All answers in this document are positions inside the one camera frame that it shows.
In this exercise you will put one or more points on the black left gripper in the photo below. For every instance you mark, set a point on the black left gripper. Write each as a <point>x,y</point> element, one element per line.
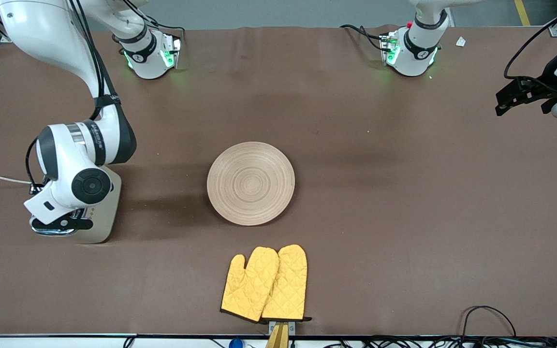
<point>550,80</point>

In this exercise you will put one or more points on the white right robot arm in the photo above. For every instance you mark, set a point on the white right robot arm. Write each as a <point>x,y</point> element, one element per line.
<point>41,29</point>

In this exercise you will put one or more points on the small blue round object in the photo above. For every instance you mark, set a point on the small blue round object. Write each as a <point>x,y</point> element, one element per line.
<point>235,344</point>

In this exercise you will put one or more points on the brown table cover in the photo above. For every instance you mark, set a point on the brown table cover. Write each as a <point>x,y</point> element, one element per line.
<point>356,145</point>

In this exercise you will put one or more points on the beige chrome two-slot toaster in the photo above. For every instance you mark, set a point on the beige chrome two-slot toaster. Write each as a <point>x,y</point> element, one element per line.
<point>107,222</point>

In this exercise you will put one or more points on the yellow wooden stick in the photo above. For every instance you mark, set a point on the yellow wooden stick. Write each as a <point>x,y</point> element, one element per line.
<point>278,338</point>

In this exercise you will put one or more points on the small white paper scrap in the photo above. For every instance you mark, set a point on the small white paper scrap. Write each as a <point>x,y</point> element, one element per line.
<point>461,41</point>

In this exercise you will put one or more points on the grey metal bracket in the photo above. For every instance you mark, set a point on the grey metal bracket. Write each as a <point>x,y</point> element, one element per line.
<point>291,328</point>

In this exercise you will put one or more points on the round wooden plate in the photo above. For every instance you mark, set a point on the round wooden plate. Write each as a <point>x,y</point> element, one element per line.
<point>251,183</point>

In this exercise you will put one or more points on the yellow quilted oven mitt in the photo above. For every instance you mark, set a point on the yellow quilted oven mitt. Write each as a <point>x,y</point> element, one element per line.
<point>247,285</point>
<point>288,285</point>

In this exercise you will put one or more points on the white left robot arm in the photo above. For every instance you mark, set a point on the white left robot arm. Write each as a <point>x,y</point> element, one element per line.
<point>416,58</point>

